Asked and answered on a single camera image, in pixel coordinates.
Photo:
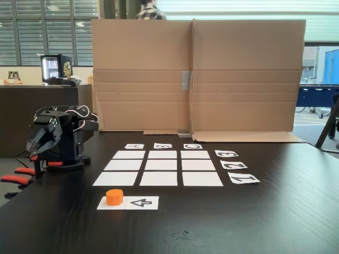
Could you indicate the round orange token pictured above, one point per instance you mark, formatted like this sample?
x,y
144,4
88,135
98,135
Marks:
x,y
114,198

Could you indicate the white nine-square paper grid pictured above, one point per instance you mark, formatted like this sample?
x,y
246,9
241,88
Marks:
x,y
161,164

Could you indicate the black and orange bar clamp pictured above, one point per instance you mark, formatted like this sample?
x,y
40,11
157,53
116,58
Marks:
x,y
55,163

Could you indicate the dark wooden counter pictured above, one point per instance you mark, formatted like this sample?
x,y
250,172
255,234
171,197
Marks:
x,y
26,105

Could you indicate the small black device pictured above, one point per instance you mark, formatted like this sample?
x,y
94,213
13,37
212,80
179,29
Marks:
x,y
69,82

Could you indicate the flat orange box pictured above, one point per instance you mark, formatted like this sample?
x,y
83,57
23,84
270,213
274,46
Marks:
x,y
13,82

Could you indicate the crumpled white bag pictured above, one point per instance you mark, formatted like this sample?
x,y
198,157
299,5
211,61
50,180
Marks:
x,y
79,80

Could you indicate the bottle carrier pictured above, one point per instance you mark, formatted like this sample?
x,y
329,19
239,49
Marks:
x,y
14,76

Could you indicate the black mini fridge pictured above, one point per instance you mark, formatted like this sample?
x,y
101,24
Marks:
x,y
66,68

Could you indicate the paper sheet letter A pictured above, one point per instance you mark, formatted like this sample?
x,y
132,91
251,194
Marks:
x,y
128,147

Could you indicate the paper sheet letter B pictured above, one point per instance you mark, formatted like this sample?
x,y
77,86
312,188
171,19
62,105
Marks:
x,y
156,147

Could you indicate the brown cardboard screen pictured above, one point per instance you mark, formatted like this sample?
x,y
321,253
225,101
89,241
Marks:
x,y
246,53
140,53

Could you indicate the white arrow paper sheet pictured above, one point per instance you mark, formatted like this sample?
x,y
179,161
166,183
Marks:
x,y
153,207

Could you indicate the grey tape patch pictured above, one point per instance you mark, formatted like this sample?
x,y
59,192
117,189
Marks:
x,y
184,134

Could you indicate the paper sheet letter C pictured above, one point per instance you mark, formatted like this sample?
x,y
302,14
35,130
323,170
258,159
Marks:
x,y
186,147

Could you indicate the grey tape strip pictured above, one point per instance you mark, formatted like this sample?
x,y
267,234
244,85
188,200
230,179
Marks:
x,y
186,80

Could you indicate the person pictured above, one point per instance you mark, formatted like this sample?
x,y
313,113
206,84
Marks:
x,y
151,13

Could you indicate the paper sheet number 3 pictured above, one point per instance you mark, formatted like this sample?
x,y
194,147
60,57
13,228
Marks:
x,y
219,153

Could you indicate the paper sheet number 2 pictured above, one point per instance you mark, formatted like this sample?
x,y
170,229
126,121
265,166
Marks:
x,y
242,166

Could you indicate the paper sheet number 1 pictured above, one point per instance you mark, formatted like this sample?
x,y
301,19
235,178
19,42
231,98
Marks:
x,y
253,180

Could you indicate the dark tripod leg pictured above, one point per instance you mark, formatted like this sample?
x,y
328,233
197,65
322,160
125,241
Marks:
x,y
327,127

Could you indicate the blue container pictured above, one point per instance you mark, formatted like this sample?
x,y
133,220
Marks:
x,y
332,66

